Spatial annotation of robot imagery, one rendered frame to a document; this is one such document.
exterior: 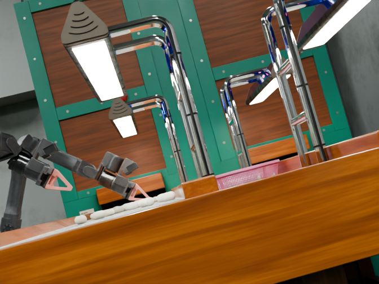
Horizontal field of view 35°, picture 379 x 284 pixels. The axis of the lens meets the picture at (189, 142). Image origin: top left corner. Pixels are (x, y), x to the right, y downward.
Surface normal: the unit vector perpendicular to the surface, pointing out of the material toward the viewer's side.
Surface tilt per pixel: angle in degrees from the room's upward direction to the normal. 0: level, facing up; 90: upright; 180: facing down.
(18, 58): 90
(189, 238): 90
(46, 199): 90
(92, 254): 90
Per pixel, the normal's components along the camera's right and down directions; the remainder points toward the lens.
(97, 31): 0.05, -0.09
